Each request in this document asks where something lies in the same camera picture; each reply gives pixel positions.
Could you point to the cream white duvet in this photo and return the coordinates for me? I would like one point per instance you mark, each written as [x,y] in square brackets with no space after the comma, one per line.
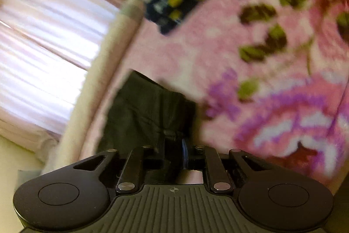
[109,44]

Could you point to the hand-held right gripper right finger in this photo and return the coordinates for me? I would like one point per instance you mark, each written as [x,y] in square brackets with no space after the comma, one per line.
[185,153]

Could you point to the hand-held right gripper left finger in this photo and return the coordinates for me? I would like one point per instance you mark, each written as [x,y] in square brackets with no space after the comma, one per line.
[160,152]

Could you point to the dark green garment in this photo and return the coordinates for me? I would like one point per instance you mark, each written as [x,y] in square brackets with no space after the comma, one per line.
[141,113]

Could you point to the pink striped curtain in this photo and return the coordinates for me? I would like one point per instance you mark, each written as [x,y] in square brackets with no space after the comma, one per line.
[41,58]

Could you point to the pink floral blanket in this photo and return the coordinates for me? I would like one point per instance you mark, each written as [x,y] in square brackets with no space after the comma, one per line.
[245,72]

